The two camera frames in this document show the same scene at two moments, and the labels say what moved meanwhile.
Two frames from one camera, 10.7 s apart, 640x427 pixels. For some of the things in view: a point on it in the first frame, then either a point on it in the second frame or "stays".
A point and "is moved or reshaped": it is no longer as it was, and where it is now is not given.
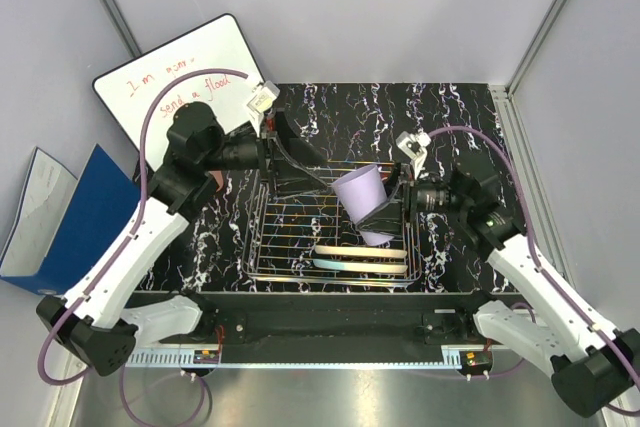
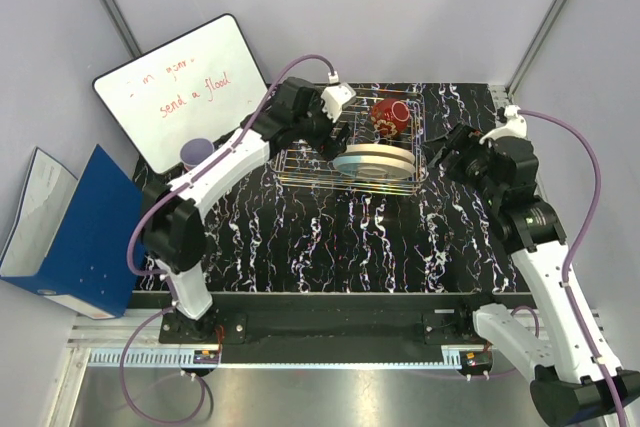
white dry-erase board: (126, 89) stays
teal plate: (361, 266) → (373, 167)
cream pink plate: (372, 251) → (380, 149)
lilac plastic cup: (360, 191) is moved or reshaped
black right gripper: (388, 219) → (462, 139)
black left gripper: (289, 177) → (326, 145)
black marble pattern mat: (357, 233) stays
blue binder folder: (63, 222) stays
